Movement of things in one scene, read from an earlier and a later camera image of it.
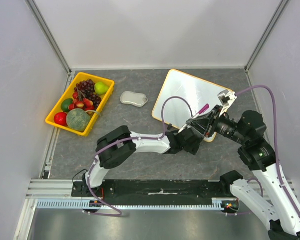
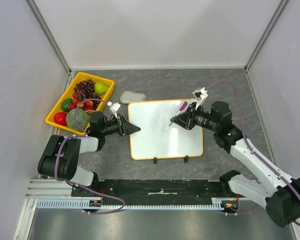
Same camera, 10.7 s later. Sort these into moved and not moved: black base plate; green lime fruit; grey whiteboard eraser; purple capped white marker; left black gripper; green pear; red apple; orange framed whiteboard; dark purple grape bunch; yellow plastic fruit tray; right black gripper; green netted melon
Moved: purple capped white marker; orange framed whiteboard; left black gripper; right black gripper
Not moved: red apple; yellow plastic fruit tray; green netted melon; green pear; grey whiteboard eraser; dark purple grape bunch; green lime fruit; black base plate
